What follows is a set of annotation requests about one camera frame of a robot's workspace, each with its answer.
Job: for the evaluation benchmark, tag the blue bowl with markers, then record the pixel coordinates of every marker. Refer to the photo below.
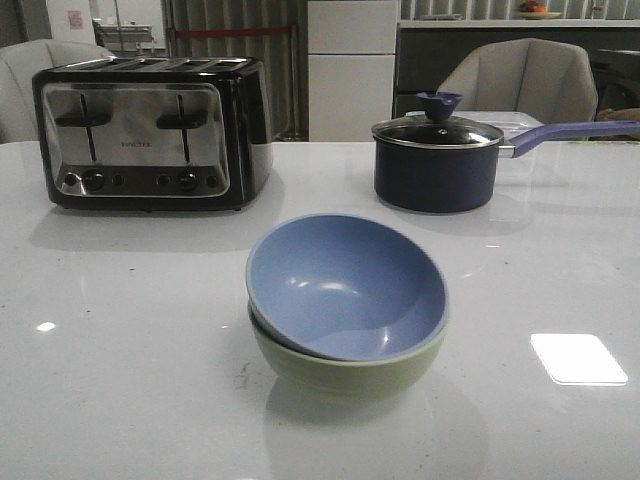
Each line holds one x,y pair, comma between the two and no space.
345,288

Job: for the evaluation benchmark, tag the green bowl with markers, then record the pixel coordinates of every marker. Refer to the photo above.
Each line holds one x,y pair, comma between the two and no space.
348,381

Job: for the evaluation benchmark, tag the dark blue saucepan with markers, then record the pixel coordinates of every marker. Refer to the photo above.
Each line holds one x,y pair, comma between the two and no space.
458,180

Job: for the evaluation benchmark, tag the glass pot lid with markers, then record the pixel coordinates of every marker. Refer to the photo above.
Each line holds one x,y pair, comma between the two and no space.
436,127

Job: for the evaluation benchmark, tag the black and steel toaster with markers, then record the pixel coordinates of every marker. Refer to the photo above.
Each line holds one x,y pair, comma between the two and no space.
169,134

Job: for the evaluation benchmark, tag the white refrigerator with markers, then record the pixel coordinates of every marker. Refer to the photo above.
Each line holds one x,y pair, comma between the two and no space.
351,67

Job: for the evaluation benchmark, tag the beige chair right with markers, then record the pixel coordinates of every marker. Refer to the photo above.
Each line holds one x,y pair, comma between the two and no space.
550,81

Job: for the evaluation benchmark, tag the beige chair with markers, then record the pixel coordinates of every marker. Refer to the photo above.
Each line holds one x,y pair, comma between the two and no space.
19,63
550,81

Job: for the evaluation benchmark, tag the fruit plate on counter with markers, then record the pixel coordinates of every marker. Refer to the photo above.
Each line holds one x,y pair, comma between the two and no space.
534,10

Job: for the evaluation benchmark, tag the beige chair left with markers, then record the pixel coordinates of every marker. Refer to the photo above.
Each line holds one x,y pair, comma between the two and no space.
19,63

